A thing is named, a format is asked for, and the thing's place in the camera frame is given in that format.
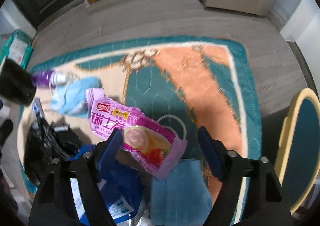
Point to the teal bin with yellow rim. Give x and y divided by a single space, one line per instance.
297 161

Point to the purple spray bottle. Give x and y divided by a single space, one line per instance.
50 78

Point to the light blue face mask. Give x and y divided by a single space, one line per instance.
70 99

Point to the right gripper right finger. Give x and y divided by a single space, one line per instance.
250 193

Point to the pink swiss roll wrapper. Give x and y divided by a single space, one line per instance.
158 149

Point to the blue white snack bag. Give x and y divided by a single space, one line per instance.
120 188

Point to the black paper cup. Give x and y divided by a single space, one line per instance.
16 84

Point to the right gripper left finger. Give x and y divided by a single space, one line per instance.
54 203

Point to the teal and orange rug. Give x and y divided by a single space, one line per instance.
203 81

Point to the black plastic bag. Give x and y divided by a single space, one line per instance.
45 142

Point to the green wet wipes pack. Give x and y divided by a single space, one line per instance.
17 48

